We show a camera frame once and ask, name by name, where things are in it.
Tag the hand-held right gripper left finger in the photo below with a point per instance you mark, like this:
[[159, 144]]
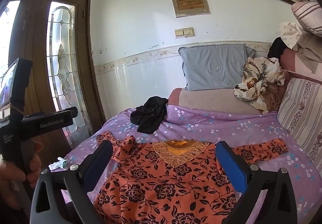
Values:
[[98, 163]]

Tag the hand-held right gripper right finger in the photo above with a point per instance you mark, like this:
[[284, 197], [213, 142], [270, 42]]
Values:
[[232, 163]]

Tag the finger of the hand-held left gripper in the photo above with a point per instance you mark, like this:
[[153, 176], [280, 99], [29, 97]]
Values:
[[54, 112]]

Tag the orange floral shirt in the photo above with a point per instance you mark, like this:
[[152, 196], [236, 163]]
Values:
[[176, 178]]

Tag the person's left hand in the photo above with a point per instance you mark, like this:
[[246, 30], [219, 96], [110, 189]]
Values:
[[22, 173]]

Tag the purple floral bed sheet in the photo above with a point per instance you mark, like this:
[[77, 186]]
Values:
[[226, 133]]

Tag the white crumpled cloth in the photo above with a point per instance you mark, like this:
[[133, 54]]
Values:
[[58, 164]]

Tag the pink mattress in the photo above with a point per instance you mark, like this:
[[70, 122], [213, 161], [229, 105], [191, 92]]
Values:
[[213, 99]]

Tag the wooden stained glass door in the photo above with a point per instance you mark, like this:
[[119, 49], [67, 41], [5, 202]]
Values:
[[57, 45]]

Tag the black cloth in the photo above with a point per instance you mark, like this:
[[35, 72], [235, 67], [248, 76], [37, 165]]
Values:
[[150, 113]]

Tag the brown floral blanket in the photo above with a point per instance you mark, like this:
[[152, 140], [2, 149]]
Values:
[[261, 85]]

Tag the striped floral cushion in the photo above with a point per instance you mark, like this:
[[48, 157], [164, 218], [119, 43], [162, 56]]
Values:
[[301, 115]]

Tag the grey pillow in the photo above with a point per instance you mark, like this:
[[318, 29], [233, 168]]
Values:
[[213, 66]]

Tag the black garment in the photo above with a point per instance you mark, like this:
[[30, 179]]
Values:
[[276, 48]]

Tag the brown towel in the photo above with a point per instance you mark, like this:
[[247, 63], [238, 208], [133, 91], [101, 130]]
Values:
[[309, 50]]

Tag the white floral cloth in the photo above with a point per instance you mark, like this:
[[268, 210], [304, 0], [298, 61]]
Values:
[[290, 32]]

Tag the striped pillow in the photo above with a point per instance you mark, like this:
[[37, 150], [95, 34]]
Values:
[[308, 16]]

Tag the wall light switch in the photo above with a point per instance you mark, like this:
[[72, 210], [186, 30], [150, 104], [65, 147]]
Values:
[[184, 32]]

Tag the wall electrical panel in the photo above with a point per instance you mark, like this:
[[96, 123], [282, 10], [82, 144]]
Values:
[[190, 4]]

